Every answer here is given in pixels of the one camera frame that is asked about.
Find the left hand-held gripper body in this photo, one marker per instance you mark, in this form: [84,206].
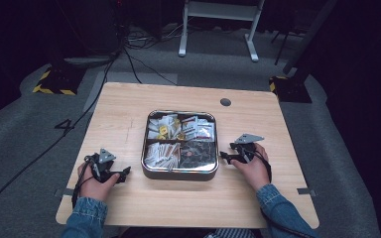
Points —
[103,168]

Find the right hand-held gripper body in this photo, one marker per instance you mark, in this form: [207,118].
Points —
[244,150]

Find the pile of white red-label packets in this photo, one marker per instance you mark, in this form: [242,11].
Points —
[198,129]

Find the square divided metal tin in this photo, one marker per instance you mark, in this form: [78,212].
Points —
[178,175]

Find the person's left hand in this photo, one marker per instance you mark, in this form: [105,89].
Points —
[94,190]

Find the person's right hand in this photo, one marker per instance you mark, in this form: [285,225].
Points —
[258,172]

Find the pile of dark packets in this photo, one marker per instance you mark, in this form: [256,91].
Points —
[198,155]

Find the pile of brown white sticks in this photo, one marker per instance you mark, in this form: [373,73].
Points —
[162,155]

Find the grey table grommet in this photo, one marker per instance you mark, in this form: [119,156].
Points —
[225,102]

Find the pile of white yellow packets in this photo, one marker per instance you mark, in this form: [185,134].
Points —
[163,129]

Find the person's striped clothing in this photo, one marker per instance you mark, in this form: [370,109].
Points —
[231,234]

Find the yellow black striped stand base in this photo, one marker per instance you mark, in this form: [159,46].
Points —
[291,91]
[58,82]

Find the black tripod stand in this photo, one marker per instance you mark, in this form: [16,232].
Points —
[282,43]

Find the grey table edge bracket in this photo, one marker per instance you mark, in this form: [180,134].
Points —
[64,192]
[306,191]

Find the dark slanted metal post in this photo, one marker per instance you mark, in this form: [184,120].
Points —
[306,39]

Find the white metal desk frame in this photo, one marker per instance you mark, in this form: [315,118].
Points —
[220,11]

